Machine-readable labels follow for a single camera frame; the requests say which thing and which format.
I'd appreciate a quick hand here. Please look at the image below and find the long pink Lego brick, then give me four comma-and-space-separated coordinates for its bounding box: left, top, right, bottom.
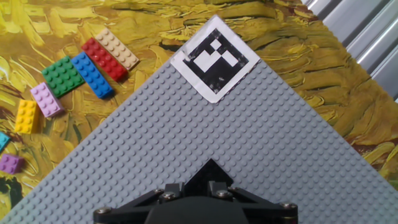
30, 82, 65, 118

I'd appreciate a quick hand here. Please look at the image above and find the tan Lego brick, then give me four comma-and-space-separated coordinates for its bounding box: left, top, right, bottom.
95, 27, 140, 71

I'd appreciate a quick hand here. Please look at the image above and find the black Lego plate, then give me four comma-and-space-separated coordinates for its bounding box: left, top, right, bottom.
183, 157, 234, 197

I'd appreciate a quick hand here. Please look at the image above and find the small pink Lego brick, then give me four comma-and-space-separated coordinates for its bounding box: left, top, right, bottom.
0, 153, 25, 175

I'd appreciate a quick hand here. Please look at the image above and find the black white fiducial marker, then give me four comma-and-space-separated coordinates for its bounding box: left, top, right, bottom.
170, 14, 261, 105

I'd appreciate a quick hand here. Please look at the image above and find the green Lego brick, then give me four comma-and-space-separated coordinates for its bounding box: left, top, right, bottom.
41, 55, 86, 98

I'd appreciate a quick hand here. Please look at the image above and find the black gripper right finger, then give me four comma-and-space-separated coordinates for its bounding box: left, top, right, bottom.
207, 180, 299, 224

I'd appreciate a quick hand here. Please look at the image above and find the cyan Lego brick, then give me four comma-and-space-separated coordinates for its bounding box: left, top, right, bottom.
0, 131, 12, 153

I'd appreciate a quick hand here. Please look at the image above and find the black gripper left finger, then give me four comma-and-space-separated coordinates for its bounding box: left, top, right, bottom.
93, 182, 185, 224

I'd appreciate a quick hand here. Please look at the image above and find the red Lego brick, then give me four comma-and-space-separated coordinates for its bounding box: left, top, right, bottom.
81, 37, 129, 83

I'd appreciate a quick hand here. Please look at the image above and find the blue Lego brick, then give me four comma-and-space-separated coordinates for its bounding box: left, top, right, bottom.
71, 51, 114, 100

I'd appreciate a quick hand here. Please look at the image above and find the painted print tablecloth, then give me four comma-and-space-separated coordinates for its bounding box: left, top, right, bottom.
0, 0, 398, 224

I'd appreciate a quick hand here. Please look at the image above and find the yellow Lego brick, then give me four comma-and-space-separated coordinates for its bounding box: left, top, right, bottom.
14, 99, 40, 135

